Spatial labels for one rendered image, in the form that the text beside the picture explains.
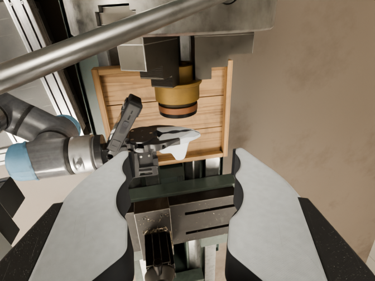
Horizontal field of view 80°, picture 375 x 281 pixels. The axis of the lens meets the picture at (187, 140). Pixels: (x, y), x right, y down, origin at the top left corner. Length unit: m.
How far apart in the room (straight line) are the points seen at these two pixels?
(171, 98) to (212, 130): 0.33
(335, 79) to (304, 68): 0.31
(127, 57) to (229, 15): 0.13
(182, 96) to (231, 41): 0.13
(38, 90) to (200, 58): 1.12
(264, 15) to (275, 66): 1.47
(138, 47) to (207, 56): 0.16
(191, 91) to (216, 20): 0.16
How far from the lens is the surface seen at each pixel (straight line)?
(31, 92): 1.44
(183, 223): 0.79
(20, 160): 0.50
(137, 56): 0.30
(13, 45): 1.41
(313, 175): 2.52
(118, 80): 0.63
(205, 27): 0.27
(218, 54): 0.42
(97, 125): 1.05
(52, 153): 0.48
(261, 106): 1.83
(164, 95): 0.40
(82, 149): 0.46
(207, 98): 0.67
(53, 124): 0.57
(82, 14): 0.32
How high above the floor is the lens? 1.50
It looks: 60 degrees down
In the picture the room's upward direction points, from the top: 156 degrees clockwise
